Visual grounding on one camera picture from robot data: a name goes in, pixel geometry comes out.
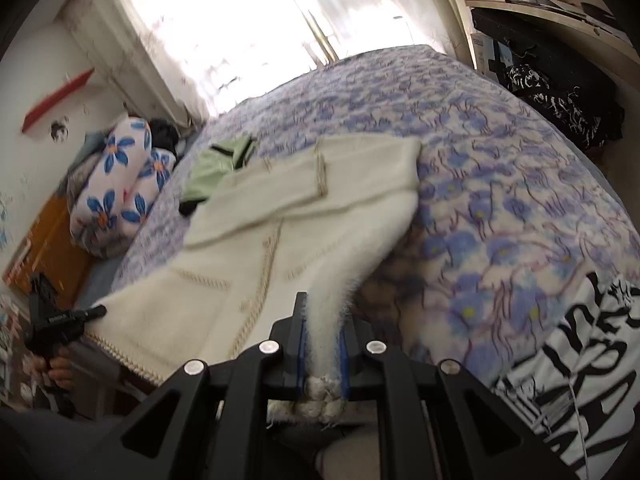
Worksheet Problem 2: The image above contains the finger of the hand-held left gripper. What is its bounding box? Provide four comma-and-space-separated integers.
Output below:
49, 304, 108, 327

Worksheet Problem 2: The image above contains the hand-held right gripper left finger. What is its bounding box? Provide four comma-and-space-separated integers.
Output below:
80, 292, 308, 480

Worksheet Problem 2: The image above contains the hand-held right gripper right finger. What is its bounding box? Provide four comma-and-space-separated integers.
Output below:
337, 317, 576, 480

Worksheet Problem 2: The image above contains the white fuzzy cardigan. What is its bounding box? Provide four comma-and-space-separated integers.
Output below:
82, 135, 423, 431

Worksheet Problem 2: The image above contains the grey clothes pile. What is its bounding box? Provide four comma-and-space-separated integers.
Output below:
65, 132, 108, 197

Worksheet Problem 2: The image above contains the dark clothes pile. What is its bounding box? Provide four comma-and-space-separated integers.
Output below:
150, 119, 187, 157

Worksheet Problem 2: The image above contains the person's left hand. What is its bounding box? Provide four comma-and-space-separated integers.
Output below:
32, 352, 77, 392

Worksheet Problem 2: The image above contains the grey-blue mattress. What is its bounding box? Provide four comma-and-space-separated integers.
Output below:
75, 252, 132, 312

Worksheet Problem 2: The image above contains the orange flat board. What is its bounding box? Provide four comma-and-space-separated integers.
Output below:
2, 195, 94, 297

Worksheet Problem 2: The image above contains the blue flower print blanket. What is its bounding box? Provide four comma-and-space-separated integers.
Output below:
67, 116, 177, 259

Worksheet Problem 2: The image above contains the folded green garment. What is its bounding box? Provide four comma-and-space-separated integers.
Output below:
179, 134, 258, 216

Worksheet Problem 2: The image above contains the white garment with black lettering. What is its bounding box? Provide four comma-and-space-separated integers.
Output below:
492, 270, 640, 480

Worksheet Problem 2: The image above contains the purple floral bed sheet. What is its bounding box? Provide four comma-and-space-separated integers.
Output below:
112, 45, 640, 386

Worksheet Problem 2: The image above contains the white sheer leaf-print curtain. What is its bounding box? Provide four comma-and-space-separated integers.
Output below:
280, 0, 471, 66
65, 0, 321, 121

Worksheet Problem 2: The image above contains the blue and white box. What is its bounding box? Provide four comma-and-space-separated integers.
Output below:
470, 32, 501, 78

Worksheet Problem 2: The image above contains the black cloth with white print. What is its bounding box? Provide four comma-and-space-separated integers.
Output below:
502, 62, 626, 149

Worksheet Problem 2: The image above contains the black bag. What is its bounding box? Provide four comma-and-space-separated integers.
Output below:
472, 10, 621, 111

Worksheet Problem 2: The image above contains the wooden shelf unit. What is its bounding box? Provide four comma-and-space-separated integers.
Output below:
450, 0, 640, 61

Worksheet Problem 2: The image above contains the red wall decoration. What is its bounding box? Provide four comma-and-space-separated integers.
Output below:
20, 67, 96, 133

